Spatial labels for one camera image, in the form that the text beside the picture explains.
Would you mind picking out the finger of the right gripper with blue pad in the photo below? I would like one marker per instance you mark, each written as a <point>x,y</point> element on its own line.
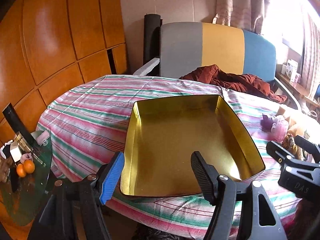
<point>309,147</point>
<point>277,152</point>

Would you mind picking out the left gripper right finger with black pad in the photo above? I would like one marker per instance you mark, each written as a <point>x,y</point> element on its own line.
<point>206,176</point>

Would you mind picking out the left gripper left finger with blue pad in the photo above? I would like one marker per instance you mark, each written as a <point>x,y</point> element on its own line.
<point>110,176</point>

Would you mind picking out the purple wrapper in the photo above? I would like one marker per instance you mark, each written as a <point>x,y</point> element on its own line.
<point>267,122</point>

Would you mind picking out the yellow patterned pouch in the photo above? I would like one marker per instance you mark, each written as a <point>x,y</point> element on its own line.
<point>290,145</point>

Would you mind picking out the striped pink green bedspread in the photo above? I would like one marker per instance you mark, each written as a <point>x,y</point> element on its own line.
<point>88,124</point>

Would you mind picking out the wooden desk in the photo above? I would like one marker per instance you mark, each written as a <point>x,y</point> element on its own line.
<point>297,88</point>

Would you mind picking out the gold metal tin box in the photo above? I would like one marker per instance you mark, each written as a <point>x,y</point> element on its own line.
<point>164,132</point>

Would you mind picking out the white product box on desk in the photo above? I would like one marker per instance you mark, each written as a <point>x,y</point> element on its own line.
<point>291,70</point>

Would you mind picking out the dark red jacket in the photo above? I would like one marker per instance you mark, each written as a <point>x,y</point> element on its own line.
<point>245,83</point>

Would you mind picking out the orange fruit right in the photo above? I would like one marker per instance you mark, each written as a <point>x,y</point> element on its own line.
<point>29,166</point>

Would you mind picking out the orange fruit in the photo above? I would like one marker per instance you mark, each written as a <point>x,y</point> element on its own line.
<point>29,166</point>
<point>21,171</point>

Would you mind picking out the orange fruit left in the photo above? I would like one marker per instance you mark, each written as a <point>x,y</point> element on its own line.
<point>21,171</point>

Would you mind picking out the green glass side table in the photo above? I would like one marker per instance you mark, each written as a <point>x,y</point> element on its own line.
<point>22,197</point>

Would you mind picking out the grey yellow blue armchair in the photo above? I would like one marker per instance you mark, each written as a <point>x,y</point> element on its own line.
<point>184,46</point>

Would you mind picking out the orange wooden wardrobe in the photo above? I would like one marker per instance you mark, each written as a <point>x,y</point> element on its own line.
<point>51,46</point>

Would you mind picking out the pink window curtain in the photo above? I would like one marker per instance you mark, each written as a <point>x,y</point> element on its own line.
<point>242,14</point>

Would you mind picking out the black rolled mat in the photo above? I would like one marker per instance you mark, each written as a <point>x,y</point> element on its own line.
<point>152,24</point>

